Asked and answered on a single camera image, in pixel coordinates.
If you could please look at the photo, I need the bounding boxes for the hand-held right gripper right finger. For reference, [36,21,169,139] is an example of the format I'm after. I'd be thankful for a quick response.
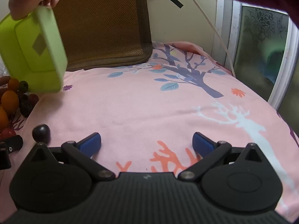
[178,132,265,181]

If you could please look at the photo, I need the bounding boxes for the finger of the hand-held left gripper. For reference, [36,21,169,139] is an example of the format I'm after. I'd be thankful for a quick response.
[0,135,24,154]
[0,148,12,170]

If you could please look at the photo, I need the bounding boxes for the green plastic basket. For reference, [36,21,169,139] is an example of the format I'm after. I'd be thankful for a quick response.
[0,5,69,93]

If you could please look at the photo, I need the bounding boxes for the small mandarin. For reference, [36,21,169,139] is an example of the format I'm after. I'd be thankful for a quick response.
[1,91,19,115]
[0,106,9,131]

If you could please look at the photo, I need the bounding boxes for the white cable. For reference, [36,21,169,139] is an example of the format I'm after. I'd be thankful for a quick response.
[186,0,236,77]

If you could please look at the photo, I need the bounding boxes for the person's left hand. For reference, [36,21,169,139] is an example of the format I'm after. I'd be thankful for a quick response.
[9,0,61,20]

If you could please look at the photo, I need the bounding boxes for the white framed frosted glass door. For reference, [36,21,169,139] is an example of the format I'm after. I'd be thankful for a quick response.
[214,0,299,126]

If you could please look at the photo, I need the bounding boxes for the dark plums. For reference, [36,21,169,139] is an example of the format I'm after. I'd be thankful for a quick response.
[32,124,51,144]

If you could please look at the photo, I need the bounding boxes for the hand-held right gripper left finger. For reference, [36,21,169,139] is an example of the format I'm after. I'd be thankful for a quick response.
[30,132,116,181]

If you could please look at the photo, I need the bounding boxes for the brown woven mat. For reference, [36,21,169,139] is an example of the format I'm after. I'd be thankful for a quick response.
[50,0,153,71]

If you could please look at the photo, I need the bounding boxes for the orange cherry tomato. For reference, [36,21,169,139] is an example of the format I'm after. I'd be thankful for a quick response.
[8,78,20,91]

